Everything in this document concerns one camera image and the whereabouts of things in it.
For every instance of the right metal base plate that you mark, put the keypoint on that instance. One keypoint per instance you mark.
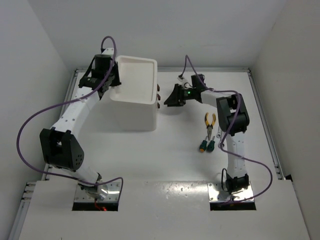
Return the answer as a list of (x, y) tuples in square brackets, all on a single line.
[(217, 195)]

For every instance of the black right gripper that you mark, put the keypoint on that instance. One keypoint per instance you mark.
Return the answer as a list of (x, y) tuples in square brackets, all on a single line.
[(176, 99)]

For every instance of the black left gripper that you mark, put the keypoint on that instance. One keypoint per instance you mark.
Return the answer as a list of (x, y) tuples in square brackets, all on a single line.
[(115, 67)]

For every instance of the yellow handled needle-nose pliers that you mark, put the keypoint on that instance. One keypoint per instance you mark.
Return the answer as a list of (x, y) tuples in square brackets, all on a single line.
[(209, 125)]

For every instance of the white three-drawer cabinet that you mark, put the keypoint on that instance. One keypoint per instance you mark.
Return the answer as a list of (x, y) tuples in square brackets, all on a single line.
[(133, 104)]

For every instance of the green screwdriver dark cap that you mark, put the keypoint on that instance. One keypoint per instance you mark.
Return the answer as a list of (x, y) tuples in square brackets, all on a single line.
[(211, 145)]

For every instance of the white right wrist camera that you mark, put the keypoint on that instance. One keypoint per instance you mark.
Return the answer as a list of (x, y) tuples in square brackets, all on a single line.
[(183, 81)]

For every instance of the metal base plate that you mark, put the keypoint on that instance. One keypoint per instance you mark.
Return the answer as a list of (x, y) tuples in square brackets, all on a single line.
[(107, 193), (217, 195)]

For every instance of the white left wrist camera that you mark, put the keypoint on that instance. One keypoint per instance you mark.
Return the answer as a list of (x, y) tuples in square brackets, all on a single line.
[(110, 51)]

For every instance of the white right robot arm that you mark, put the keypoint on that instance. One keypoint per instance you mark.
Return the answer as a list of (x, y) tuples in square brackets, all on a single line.
[(233, 120)]

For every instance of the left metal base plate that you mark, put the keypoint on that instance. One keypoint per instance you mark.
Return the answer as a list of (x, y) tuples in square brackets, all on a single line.
[(107, 193)]

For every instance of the upper silver ratchet wrench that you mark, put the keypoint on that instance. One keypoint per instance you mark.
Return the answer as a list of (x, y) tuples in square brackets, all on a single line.
[(219, 133)]

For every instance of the green screwdriver orange cap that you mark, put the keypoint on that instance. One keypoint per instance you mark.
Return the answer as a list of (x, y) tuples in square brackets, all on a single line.
[(203, 145)]

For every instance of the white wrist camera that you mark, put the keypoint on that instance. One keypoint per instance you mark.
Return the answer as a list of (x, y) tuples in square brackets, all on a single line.
[(183, 81), (110, 51)]

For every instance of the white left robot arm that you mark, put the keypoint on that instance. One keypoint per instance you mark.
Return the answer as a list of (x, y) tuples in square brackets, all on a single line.
[(60, 146)]

